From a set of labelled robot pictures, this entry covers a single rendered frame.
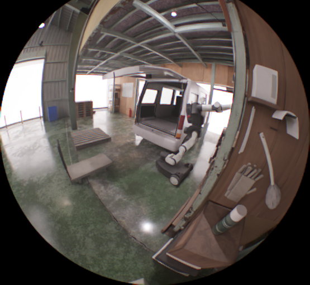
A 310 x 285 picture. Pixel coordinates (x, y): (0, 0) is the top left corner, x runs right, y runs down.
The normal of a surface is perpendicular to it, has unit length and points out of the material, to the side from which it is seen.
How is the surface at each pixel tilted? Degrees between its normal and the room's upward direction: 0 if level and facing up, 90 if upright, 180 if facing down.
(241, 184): 90
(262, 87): 90
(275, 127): 90
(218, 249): 0
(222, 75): 90
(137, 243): 0
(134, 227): 0
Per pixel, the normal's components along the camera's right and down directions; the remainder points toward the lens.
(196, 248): 0.11, -0.94
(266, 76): -0.65, 0.18
